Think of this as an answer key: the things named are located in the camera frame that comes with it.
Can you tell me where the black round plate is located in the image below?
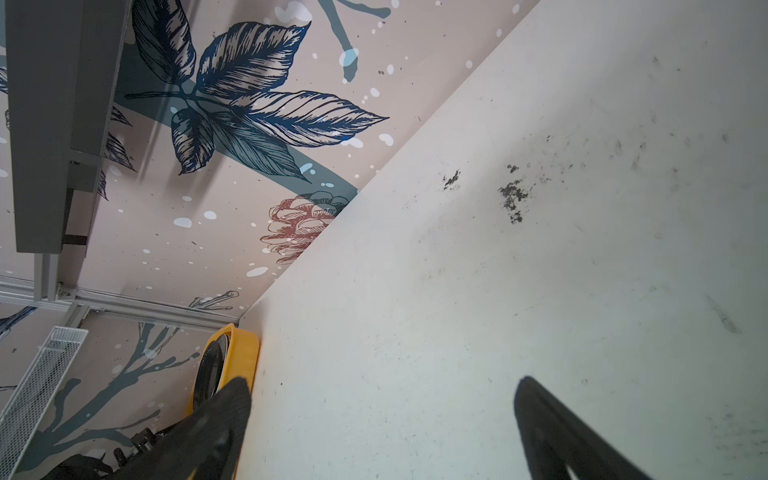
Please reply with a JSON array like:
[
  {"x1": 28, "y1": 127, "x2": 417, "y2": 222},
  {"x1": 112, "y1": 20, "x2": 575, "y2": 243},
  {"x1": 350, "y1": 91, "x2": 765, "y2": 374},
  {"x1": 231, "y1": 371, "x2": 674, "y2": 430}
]
[{"x1": 192, "y1": 333, "x2": 230, "y2": 410}]

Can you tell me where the yellow plastic bin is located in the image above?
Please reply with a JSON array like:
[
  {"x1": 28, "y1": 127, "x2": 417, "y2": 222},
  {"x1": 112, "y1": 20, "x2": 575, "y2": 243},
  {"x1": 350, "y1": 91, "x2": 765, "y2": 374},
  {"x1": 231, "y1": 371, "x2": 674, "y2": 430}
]
[{"x1": 185, "y1": 322, "x2": 262, "y2": 480}]

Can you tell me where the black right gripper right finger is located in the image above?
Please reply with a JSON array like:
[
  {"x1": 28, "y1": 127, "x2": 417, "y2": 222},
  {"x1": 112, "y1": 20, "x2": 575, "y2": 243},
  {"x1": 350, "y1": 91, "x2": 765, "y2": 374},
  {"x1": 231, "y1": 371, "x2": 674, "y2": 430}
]
[{"x1": 514, "y1": 376, "x2": 649, "y2": 480}]

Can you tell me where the aluminium frame post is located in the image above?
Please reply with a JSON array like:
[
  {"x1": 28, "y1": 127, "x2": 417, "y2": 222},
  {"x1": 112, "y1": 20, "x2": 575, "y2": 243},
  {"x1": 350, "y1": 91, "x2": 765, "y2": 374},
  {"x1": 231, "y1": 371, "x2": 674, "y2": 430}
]
[{"x1": 1, "y1": 275, "x2": 239, "y2": 331}]

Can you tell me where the black hanging basket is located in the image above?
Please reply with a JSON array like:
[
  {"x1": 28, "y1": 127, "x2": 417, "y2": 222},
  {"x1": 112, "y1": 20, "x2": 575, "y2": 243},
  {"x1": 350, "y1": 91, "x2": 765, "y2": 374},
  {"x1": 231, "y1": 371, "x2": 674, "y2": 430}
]
[{"x1": 2, "y1": 1, "x2": 131, "y2": 254}]

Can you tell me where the white wire basket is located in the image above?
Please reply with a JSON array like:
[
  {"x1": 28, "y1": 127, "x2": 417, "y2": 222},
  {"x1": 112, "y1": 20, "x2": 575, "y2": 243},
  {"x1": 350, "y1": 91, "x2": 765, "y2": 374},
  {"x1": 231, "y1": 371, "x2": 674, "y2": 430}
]
[{"x1": 1, "y1": 326, "x2": 88, "y2": 479}]

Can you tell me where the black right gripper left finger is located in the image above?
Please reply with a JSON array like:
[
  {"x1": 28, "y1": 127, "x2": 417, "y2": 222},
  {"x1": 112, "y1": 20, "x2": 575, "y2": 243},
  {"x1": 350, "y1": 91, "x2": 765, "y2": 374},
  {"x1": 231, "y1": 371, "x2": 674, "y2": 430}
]
[{"x1": 113, "y1": 377, "x2": 251, "y2": 480}]

